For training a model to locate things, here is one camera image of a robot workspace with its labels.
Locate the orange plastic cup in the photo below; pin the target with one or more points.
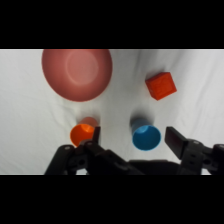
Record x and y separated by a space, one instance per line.
82 132

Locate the blue plastic cup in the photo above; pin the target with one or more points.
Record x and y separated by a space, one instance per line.
146 136

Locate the pink bowl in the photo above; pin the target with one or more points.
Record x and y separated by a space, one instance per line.
77 74

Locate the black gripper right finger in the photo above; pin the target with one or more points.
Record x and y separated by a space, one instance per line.
176 141

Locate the red cube block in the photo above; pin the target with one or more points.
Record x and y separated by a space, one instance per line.
161 86

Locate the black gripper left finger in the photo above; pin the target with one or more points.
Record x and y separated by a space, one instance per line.
96 136

